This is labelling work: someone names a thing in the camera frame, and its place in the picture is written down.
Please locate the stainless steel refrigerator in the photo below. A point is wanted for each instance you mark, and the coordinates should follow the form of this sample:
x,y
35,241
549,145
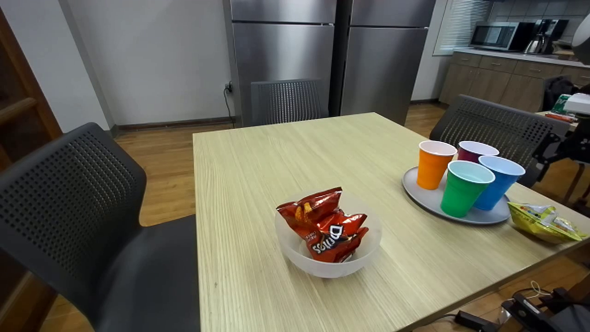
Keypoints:
x,y
385,64
281,50

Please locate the microwave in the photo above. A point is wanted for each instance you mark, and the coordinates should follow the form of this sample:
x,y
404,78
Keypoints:
x,y
495,36

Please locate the wooden side table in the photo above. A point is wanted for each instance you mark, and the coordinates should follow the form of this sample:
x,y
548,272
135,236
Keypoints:
x,y
576,184

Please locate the brown kitchen cabinet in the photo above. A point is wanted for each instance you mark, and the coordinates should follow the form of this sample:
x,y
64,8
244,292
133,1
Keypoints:
x,y
493,80

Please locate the green packet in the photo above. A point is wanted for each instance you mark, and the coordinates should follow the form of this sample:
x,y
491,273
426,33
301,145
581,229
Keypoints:
x,y
563,104

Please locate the grey round plate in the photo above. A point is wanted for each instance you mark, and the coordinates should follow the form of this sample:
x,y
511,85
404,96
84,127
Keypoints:
x,y
426,200

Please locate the orange plastic cup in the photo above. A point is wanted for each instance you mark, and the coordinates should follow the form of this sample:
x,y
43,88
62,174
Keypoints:
x,y
431,168

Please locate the wall socket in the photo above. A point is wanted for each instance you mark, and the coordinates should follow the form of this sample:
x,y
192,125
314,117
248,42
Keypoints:
x,y
228,86

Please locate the frosted white bowl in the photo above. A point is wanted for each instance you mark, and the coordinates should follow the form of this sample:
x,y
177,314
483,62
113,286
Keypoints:
x,y
295,244

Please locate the yellow snack bag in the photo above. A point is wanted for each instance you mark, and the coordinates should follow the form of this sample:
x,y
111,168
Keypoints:
x,y
541,223

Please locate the green plastic cup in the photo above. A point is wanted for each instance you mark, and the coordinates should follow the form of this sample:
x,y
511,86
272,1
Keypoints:
x,y
463,193

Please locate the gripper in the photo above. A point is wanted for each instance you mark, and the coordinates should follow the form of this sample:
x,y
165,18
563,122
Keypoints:
x,y
576,146

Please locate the red chip bag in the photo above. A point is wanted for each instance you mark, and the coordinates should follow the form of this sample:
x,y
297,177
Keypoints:
x,y
329,233

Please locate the purple plastic cup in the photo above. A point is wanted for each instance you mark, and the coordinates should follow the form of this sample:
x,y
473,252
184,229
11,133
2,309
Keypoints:
x,y
470,153

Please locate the black bag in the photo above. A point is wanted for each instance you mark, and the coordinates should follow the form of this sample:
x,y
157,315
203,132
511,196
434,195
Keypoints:
x,y
557,90

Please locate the blue plastic cup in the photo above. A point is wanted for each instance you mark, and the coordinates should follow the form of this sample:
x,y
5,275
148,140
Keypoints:
x,y
500,180

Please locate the black power brick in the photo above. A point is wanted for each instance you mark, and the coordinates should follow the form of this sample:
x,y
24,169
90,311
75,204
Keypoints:
x,y
472,320

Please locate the dark grey perforated chair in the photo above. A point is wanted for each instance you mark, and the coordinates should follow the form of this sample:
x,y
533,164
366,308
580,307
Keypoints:
x,y
286,101
498,122
69,212

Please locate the black coffee maker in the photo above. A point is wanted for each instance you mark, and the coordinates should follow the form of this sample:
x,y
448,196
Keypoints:
x,y
551,32

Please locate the window with blinds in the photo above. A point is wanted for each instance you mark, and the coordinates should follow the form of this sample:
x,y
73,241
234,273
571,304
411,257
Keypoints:
x,y
463,25

